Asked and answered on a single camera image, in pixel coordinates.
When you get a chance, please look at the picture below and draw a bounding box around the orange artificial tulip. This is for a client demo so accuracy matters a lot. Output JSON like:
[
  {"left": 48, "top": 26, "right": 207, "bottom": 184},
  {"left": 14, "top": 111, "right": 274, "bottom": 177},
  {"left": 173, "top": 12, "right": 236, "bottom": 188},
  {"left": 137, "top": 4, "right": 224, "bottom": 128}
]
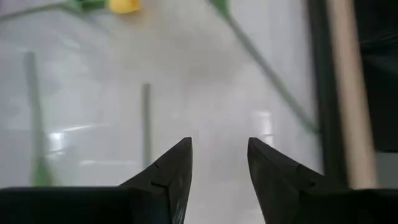
[
  {"left": 23, "top": 51, "right": 55, "bottom": 187},
  {"left": 206, "top": 0, "right": 321, "bottom": 135}
]

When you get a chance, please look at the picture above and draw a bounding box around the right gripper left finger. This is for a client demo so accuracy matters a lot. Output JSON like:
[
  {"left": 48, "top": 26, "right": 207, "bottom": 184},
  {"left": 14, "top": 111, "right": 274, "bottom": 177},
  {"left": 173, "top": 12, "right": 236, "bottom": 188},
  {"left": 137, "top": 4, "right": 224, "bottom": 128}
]
[{"left": 119, "top": 136, "right": 194, "bottom": 224}]

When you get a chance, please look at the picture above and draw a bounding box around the yellow artificial tulip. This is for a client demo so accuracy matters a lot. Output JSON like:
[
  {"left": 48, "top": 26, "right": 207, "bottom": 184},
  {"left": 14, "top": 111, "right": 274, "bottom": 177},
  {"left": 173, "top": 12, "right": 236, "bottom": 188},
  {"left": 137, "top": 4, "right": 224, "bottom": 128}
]
[{"left": 0, "top": 0, "right": 141, "bottom": 23}]

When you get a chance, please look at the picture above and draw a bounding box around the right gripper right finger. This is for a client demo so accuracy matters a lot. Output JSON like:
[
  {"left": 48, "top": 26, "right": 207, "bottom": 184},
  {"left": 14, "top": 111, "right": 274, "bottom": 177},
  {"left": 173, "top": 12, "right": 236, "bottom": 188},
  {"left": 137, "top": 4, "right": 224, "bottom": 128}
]
[{"left": 247, "top": 136, "right": 352, "bottom": 224}]

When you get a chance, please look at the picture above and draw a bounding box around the black speaker box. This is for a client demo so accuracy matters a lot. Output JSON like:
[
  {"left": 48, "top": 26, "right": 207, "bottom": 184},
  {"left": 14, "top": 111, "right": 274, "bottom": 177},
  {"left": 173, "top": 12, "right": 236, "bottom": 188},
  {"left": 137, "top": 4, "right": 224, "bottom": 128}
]
[{"left": 354, "top": 0, "right": 398, "bottom": 153}]

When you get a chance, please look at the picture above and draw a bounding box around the black table frame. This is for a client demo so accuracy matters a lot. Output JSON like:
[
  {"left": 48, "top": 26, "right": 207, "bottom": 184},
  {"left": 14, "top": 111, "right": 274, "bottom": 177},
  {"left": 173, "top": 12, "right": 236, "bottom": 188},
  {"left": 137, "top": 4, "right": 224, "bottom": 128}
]
[{"left": 306, "top": 0, "right": 349, "bottom": 187}]

